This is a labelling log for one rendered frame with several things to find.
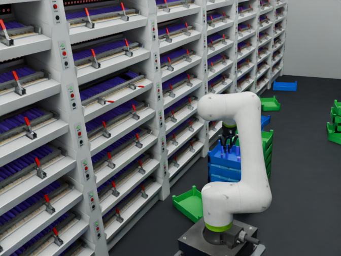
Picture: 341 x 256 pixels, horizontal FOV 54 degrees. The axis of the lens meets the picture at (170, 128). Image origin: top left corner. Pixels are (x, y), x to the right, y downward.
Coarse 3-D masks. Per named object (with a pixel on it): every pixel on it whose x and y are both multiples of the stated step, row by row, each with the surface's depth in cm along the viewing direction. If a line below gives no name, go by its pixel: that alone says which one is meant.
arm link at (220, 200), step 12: (204, 192) 140; (216, 192) 138; (228, 192) 137; (204, 204) 141; (216, 204) 137; (228, 204) 137; (240, 204) 136; (204, 216) 144; (216, 216) 139; (228, 216) 140; (216, 228) 142; (228, 228) 143
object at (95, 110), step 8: (112, 72) 196; (136, 72) 208; (144, 72) 205; (144, 80) 203; (152, 80) 204; (128, 88) 190; (144, 88) 198; (112, 96) 179; (120, 96) 181; (128, 96) 186; (136, 96) 194; (96, 104) 168; (112, 104) 175; (120, 104) 182; (88, 112) 161; (96, 112) 165; (104, 112) 171; (88, 120) 162
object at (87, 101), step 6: (138, 78) 198; (120, 84) 186; (126, 84) 189; (108, 90) 178; (114, 90) 181; (96, 96) 170; (102, 96) 173; (84, 102) 163; (90, 102) 167; (96, 102) 168
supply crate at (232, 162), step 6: (216, 150) 232; (234, 150) 231; (210, 156) 220; (216, 156) 228; (228, 156) 227; (234, 156) 227; (240, 156) 226; (210, 162) 221; (216, 162) 219; (222, 162) 216; (228, 162) 214; (234, 162) 212; (240, 162) 209; (234, 168) 213; (240, 168) 211
